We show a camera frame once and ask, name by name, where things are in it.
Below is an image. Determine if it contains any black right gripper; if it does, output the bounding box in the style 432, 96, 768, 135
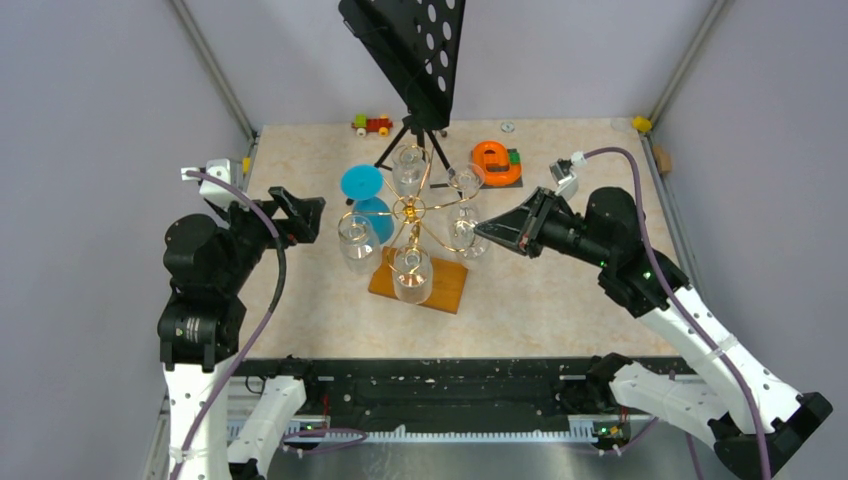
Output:
475, 187, 613, 269

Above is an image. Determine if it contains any clear wine glass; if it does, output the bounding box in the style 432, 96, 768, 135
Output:
391, 244, 433, 305
448, 203, 490, 261
392, 144, 428, 197
448, 163, 484, 206
337, 212, 381, 275

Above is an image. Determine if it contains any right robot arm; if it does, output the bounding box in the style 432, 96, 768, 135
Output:
475, 187, 833, 479

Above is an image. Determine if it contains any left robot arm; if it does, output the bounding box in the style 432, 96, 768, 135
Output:
157, 186, 326, 479

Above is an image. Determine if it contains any blue plastic wine glass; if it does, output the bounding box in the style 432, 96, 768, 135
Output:
340, 164, 394, 244

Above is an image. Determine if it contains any orange tape dispenser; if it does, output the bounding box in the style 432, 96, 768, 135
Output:
471, 141, 523, 188

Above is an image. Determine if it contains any colourful toy train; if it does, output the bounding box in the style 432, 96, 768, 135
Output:
351, 114, 394, 137

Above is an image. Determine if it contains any yellow corner clamp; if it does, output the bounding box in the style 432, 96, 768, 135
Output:
631, 116, 653, 134

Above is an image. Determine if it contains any black music stand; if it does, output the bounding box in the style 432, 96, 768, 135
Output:
338, 0, 465, 173

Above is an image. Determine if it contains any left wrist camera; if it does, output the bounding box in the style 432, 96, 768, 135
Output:
180, 158, 248, 210

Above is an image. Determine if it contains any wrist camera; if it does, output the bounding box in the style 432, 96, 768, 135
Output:
180, 158, 248, 210
549, 151, 587, 200

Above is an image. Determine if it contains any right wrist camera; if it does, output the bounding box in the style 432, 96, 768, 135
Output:
549, 151, 587, 200

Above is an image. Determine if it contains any gold wire glass rack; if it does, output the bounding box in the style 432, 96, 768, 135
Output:
374, 146, 479, 258

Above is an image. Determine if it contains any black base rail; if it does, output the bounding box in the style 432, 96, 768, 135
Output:
235, 357, 643, 434

